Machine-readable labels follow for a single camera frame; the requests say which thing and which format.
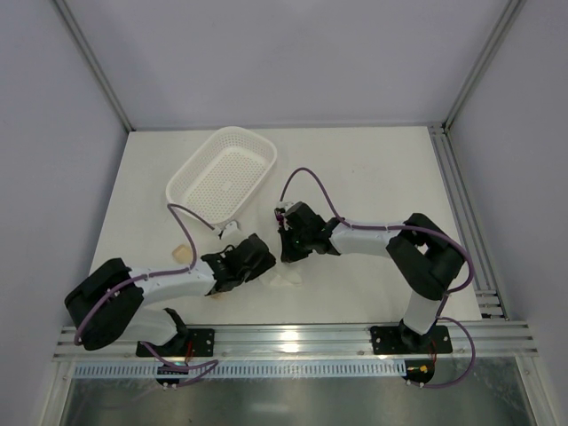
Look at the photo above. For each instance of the aluminium rail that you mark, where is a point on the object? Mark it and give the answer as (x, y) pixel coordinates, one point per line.
(318, 341)
(485, 283)

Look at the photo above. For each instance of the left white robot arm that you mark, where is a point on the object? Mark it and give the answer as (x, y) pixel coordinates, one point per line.
(109, 302)

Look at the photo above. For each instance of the right side aluminium rail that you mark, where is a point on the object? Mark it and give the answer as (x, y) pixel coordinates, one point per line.
(485, 283)

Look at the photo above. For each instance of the slotted grey cable duct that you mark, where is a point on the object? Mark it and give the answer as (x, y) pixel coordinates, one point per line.
(246, 369)

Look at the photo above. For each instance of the right black controller board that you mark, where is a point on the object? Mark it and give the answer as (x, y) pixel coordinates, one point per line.
(418, 375)

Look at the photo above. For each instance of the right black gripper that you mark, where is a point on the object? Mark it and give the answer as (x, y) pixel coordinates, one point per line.
(287, 244)

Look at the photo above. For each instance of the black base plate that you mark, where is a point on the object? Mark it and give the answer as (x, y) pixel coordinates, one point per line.
(398, 340)
(194, 342)

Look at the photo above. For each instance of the left aluminium corner post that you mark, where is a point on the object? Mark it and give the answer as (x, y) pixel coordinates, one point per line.
(71, 25)

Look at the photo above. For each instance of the white paper napkin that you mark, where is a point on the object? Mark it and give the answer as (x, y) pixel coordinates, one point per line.
(280, 276)

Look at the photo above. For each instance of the aluminium front rail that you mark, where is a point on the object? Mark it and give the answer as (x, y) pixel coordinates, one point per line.
(318, 341)

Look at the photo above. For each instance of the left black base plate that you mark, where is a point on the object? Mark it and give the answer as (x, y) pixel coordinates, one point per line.
(194, 342)

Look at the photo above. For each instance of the left black controller board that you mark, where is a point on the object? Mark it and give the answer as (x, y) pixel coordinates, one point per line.
(172, 370)

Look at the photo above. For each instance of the black controller board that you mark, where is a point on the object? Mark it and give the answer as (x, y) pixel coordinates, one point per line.
(172, 370)
(418, 375)

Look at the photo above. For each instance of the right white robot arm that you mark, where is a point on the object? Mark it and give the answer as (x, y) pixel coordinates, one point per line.
(426, 257)

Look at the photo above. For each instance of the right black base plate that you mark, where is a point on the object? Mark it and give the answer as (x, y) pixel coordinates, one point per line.
(398, 340)

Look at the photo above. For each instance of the right aluminium corner post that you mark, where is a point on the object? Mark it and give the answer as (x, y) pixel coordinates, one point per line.
(492, 44)

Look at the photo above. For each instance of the beige wooden cutlery tray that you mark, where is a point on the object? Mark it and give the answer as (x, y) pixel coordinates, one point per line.
(182, 254)

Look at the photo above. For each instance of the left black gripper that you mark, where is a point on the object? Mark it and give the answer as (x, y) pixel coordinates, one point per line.
(260, 256)

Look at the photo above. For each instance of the aluminium corner post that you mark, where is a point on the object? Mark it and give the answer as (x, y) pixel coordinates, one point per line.
(71, 25)
(492, 44)

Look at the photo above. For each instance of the white perforated plastic basket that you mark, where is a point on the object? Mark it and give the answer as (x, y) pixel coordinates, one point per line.
(223, 174)

